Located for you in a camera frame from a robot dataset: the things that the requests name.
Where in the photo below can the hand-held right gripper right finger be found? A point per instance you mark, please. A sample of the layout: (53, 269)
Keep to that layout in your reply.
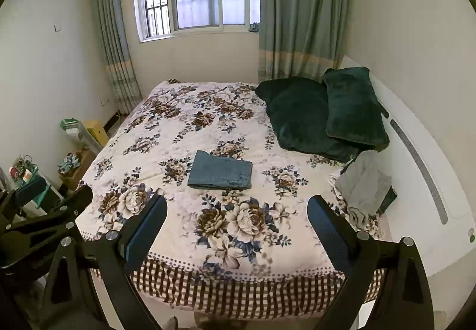
(327, 233)

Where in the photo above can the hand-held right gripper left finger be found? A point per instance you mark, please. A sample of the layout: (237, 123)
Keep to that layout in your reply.
(143, 237)

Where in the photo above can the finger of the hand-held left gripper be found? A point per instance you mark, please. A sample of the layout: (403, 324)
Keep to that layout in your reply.
(70, 203)
(33, 191)

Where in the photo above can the blue denim pants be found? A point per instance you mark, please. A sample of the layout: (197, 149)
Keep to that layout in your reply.
(219, 172)

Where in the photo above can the cluttered teal shelf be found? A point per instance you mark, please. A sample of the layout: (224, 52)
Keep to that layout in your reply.
(28, 172)

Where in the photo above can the teal floral bundle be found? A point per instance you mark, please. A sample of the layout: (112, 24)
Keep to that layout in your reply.
(70, 162)

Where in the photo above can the grey cloth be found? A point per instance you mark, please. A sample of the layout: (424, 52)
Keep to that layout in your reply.
(362, 181)

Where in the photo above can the black flat object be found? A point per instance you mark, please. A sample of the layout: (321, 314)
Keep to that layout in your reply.
(388, 200)

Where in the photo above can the green white box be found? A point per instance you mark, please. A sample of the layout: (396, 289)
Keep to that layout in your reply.
(70, 124)

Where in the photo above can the yellow box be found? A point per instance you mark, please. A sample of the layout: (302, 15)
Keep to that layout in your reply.
(97, 131)

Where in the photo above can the floral bed blanket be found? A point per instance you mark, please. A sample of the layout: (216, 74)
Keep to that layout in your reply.
(186, 129)

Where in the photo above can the dark green pillow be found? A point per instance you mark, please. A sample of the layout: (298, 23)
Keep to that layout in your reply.
(355, 107)
(297, 118)

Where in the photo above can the white bed headboard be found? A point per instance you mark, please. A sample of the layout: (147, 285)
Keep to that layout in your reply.
(416, 129)

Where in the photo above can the narrow green striped curtain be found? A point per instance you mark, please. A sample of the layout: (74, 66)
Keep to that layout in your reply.
(113, 36)

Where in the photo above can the small windowsill object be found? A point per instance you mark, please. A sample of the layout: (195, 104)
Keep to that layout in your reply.
(254, 27)

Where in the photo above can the wide green striped curtain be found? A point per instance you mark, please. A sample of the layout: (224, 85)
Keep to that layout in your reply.
(301, 10)

